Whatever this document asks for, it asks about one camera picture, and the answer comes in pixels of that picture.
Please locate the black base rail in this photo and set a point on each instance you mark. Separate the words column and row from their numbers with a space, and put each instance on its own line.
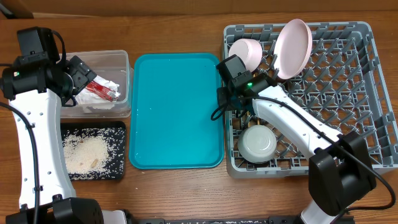
column 268, row 220

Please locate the small pink saucer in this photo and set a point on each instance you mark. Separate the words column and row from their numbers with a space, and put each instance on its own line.
column 249, row 51

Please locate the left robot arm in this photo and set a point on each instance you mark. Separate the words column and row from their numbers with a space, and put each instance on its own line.
column 36, row 91

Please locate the white rice pile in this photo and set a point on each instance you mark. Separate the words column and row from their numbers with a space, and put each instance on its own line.
column 85, row 154

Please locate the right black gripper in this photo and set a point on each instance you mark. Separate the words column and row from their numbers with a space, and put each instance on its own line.
column 224, row 101

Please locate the white napkin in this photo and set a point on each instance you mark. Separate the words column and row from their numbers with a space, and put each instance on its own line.
column 86, row 97

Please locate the black plastic tray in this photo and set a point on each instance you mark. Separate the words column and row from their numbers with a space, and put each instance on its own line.
column 118, row 124

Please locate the grey dishwasher rack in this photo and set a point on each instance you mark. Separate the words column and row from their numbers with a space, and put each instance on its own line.
column 343, row 86

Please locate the grey bowl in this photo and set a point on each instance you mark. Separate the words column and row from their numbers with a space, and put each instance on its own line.
column 257, row 144

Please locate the large pink plate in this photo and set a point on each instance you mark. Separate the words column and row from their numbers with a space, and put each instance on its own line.
column 292, row 49

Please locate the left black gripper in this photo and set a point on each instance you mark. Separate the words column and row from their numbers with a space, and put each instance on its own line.
column 81, row 73

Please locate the red ketchup packet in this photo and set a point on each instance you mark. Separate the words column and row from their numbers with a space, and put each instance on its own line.
column 102, row 91

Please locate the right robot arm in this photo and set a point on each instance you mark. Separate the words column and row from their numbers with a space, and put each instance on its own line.
column 340, row 170

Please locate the clear plastic bin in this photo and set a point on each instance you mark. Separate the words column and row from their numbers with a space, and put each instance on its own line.
column 111, row 65

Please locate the teal plastic tray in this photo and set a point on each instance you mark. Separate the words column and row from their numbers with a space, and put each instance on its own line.
column 173, row 97

